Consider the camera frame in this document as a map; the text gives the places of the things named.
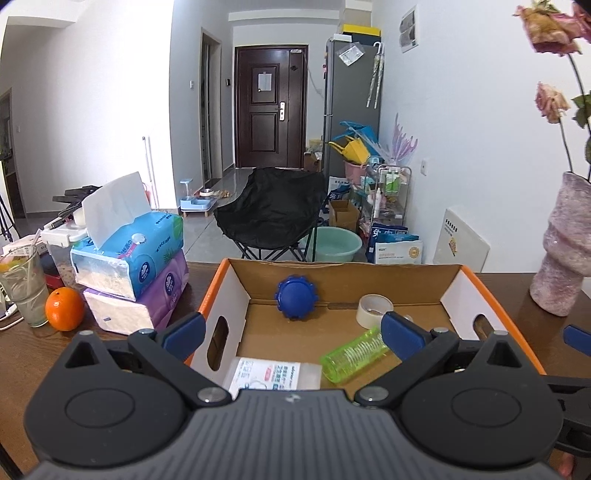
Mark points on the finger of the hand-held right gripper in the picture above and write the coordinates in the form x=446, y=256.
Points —
x=575, y=415
x=579, y=340

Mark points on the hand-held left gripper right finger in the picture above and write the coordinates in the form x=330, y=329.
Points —
x=401, y=340

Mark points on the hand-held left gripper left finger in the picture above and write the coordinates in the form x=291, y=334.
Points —
x=184, y=333

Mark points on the green plastic bottle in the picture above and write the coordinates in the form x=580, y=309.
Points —
x=351, y=359

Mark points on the orange cardboard box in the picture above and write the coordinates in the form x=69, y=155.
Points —
x=415, y=281

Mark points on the blue round toy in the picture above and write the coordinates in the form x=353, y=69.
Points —
x=295, y=296

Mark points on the white tape roll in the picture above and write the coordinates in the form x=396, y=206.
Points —
x=374, y=314

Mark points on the purple tissue pack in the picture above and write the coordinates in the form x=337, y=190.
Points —
x=157, y=297

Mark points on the pink textured vase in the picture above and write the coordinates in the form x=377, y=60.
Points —
x=561, y=258

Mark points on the white wipes pack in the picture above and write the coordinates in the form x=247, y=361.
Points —
x=268, y=374

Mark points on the blue and white bag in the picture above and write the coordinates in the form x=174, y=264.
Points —
x=395, y=247

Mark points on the blue tissue pack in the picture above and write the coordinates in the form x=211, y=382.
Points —
x=138, y=249

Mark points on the white flat board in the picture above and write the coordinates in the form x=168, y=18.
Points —
x=461, y=242

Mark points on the green plastic basin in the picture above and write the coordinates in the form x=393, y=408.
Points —
x=337, y=244

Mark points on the orange fruit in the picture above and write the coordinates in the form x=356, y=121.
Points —
x=64, y=309

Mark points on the blue pet feeder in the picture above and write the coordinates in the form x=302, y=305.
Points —
x=196, y=203

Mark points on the small open cardboard box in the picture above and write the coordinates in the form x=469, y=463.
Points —
x=344, y=214

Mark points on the red object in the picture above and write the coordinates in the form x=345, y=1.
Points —
x=50, y=281

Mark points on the clear container with white lid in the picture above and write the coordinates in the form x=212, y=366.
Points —
x=60, y=251

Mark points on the white round bowl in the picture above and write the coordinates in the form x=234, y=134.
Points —
x=79, y=217

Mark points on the black folding chair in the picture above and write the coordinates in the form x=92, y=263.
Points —
x=272, y=203

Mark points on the clear glass cup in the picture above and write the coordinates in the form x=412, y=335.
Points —
x=27, y=297

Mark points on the white drinking straw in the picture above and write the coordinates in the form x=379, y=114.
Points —
x=36, y=242

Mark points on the pink bucket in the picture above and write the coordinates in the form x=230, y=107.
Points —
x=355, y=171

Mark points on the black folding rack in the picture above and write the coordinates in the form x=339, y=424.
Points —
x=76, y=194

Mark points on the yellow bag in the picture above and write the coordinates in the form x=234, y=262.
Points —
x=353, y=150

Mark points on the cardboard box by door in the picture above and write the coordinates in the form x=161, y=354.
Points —
x=314, y=161

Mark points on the black tripod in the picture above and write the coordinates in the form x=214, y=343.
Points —
x=4, y=219

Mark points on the dark brown entrance door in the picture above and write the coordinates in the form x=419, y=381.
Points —
x=270, y=115

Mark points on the grey refrigerator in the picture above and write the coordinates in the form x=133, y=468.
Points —
x=351, y=97

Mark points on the clear folded umbrella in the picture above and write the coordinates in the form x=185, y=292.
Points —
x=376, y=76

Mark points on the clear plastic bag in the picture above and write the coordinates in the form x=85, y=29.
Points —
x=351, y=54

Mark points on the dried pink flowers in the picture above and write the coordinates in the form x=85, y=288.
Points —
x=549, y=30

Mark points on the white electrical panel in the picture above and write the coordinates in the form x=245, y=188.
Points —
x=408, y=27

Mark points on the yellow flat box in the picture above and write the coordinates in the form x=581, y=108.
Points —
x=362, y=29

